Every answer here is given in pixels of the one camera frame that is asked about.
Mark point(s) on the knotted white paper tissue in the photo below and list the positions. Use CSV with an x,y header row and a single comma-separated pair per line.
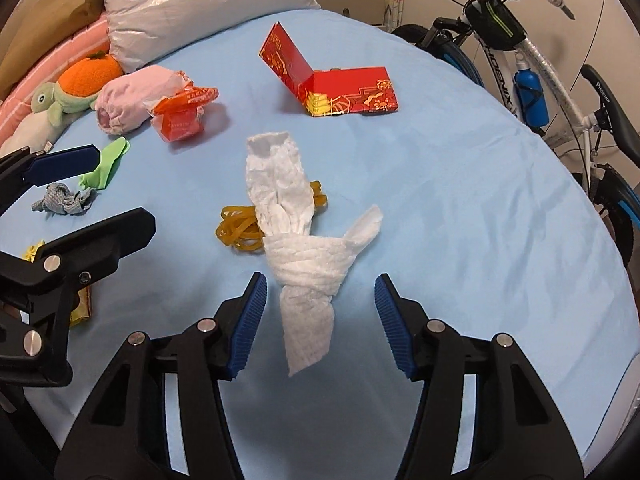
x,y
300,260

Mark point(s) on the open red gift box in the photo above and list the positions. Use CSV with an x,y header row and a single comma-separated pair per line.
x,y
350,87

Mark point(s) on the white bicycle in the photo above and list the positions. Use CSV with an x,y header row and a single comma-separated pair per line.
x,y
550,77

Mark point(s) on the pink fluffy sock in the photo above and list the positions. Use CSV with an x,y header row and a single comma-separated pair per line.
x,y
130,95

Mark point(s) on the orange plastic wrapper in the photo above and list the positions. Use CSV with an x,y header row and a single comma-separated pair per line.
x,y
175,122

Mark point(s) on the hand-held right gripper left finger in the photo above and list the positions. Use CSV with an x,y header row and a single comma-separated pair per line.
x,y
247,325

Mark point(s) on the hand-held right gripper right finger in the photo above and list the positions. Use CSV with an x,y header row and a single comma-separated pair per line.
x,y
395,325

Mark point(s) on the yellow wrapper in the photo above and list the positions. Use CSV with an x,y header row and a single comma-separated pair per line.
x,y
82,310

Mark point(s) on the black bicycle frame bag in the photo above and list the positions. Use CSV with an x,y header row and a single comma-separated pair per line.
x,y
492,20

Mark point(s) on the light blue bed sheet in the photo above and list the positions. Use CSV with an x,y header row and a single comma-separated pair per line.
x,y
450,185

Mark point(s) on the pillow in clear plastic bag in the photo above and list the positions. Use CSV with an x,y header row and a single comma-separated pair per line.
x,y
200,5

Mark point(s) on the turtle plush with orange shell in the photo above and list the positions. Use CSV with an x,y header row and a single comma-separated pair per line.
x,y
90,75

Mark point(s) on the green grip sock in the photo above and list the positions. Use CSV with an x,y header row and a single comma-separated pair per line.
x,y
107,167

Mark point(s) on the white cabinet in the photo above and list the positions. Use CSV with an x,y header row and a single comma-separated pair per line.
x,y
350,5

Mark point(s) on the blue water bottle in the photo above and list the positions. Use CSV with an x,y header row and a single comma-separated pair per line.
x,y
532,95

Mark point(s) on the crumpled grey cloth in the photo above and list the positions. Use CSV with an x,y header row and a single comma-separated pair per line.
x,y
60,200

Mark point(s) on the white plush toy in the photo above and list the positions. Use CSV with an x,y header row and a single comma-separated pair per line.
x,y
30,130

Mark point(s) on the pile of yellow rubber bands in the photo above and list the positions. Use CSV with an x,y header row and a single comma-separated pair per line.
x,y
235,230

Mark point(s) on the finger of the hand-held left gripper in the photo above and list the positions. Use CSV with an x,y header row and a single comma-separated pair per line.
x,y
100,240
65,162

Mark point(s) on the brown paper bag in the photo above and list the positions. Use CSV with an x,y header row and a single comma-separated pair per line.
x,y
50,10

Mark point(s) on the pink striped cushion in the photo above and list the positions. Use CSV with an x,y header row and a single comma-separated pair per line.
x,y
85,35

